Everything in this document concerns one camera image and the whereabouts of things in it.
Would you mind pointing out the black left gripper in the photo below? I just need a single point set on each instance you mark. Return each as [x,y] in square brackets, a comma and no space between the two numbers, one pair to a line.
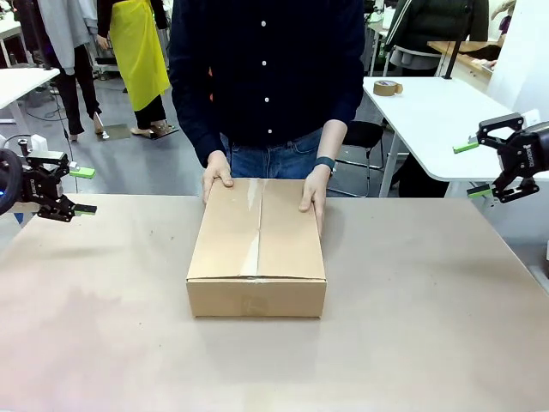
[40,184]

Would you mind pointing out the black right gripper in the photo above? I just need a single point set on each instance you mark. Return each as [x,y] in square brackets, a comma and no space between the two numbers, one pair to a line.
[529,152]

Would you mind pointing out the brown cardboard box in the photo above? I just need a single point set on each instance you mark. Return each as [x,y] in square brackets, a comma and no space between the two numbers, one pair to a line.
[257,257]

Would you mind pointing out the person's right forearm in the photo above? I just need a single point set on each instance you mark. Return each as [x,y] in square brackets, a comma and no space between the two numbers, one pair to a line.
[195,120]

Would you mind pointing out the person's left forearm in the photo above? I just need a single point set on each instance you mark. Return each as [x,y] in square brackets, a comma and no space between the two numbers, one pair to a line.
[333,139]

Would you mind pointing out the person's right hand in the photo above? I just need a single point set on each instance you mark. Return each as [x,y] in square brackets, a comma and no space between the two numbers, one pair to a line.
[216,171]

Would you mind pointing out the person's left hand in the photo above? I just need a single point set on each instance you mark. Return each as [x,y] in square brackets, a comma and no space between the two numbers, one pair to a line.
[315,189]

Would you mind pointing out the white table with rounded corner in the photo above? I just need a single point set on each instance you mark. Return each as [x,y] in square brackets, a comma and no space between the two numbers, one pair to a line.
[429,129]

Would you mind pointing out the wooden bench top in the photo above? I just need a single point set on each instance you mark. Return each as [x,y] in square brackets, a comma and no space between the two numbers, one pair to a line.
[472,53]

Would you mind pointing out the black upright pole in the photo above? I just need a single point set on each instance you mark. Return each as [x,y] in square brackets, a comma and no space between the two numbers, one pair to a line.
[455,51]

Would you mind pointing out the white work table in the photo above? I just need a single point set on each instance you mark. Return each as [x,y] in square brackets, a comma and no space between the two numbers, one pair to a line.
[21,83]

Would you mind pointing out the brown packing tape roll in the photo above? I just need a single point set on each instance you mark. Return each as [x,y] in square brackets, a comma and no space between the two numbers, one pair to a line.
[387,88]

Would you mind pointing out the black folding chair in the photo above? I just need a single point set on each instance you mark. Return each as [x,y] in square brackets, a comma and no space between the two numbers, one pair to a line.
[362,141]

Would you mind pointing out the person in dark jacket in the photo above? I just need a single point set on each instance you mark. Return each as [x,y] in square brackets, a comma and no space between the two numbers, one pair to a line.
[437,26]

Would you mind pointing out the figure in yellow apron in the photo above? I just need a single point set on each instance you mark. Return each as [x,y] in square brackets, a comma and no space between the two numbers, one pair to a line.
[141,56]

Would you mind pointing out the figure in grey coat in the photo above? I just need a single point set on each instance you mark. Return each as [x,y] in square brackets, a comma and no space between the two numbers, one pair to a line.
[70,38]

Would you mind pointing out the dark wrist watch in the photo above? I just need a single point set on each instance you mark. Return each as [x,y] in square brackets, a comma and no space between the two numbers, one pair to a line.
[324,163]

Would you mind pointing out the small white background table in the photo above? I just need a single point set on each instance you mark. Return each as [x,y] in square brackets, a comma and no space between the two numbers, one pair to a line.
[10,32]

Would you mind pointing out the person in dark shirt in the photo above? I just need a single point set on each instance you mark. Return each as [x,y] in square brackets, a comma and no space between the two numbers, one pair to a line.
[266,73]

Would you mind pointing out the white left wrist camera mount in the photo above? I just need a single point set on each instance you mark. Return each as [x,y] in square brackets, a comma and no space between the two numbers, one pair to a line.
[40,146]

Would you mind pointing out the grey mannequin base plate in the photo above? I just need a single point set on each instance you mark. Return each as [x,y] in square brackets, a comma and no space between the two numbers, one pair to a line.
[113,131]

